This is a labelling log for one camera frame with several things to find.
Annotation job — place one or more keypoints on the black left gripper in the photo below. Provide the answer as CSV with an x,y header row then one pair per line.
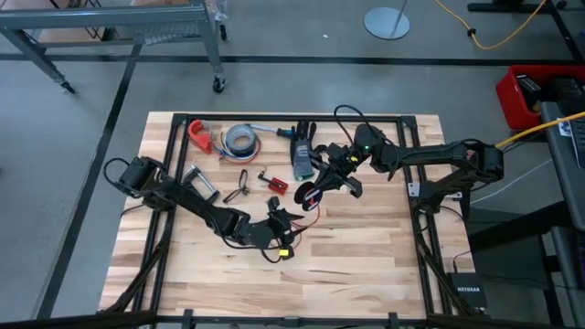
x,y
276,228

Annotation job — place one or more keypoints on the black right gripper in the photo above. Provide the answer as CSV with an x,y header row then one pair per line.
x,y
340,157

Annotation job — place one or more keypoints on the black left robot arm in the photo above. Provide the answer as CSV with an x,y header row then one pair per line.
x,y
192,201

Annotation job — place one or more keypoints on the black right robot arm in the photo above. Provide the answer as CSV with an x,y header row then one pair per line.
x,y
434,155

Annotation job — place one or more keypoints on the grey work glove green cuff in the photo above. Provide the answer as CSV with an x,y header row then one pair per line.
x,y
301,157

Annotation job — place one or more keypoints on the red bit holder block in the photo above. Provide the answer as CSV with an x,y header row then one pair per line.
x,y
277,185

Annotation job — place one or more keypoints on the small black angled plug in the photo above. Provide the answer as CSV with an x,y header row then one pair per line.
x,y
262,175

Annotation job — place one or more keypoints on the grey metal C-clamp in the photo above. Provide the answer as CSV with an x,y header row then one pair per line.
x,y
197,172

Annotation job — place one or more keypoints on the red plastic clamp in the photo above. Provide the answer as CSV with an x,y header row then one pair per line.
x,y
201,139

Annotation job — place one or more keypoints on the round metal stand base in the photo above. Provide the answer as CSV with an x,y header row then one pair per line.
x,y
386,23

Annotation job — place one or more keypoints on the red plastic bin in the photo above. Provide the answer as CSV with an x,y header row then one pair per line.
x,y
507,105

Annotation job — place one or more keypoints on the black rectangular device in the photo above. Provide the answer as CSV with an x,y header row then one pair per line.
x,y
529,91

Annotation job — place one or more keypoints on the grey desk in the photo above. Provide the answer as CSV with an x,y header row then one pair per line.
x,y
560,183

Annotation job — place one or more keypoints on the black equipment bundle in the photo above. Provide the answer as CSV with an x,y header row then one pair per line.
x,y
566,93

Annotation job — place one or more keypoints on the grey metal cart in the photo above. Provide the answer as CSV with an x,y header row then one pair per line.
x,y
105,16

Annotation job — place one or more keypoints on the black aluminium rig frame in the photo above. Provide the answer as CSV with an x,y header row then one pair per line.
x,y
292,118

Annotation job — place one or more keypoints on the grey duct tape roll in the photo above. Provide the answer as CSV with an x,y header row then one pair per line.
x,y
230,137

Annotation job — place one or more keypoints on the black Netgear network switch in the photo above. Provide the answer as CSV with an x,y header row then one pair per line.
x,y
468,290

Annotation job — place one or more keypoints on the black table leg frame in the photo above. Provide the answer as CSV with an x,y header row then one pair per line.
x,y
503,7

